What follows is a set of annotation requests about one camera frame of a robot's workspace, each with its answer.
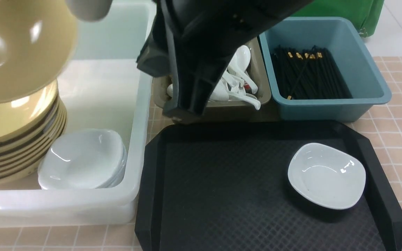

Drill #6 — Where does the stack of white dishes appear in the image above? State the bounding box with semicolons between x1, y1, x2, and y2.
38;129;127;190

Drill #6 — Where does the pile of black chopsticks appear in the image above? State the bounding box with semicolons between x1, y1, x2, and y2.
271;45;353;100

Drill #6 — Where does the yellow noodle bowl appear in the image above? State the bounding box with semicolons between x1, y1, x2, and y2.
0;0;77;104

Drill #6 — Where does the brown plastic spoon bin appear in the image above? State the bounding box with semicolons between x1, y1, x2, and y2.
152;38;271;123

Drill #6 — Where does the blue plastic chopstick bin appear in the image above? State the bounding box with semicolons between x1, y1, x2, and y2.
258;16;392;122

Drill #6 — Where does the white spoon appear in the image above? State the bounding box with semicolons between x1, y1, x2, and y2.
228;45;259;95
210;90;261;110

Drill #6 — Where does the green cloth backdrop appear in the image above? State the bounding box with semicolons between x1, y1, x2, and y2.
292;0;384;38

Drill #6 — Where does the stack of yellow bowls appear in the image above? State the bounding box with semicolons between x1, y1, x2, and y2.
0;80;68;184

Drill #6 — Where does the white spoon front bottom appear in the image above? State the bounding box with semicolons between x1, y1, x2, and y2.
210;90;261;110

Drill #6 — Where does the large white plastic tub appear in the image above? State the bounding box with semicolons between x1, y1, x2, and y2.
0;0;156;228

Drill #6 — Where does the black plastic serving tray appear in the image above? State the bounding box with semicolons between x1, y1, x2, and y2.
135;121;402;251

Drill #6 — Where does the white square sauce dish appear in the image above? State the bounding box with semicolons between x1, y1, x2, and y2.
287;143;366;210

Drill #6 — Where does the white spoon right upper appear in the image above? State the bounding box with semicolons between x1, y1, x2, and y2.
228;45;259;95

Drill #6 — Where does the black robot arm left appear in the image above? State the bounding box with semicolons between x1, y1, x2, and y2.
137;0;310;124

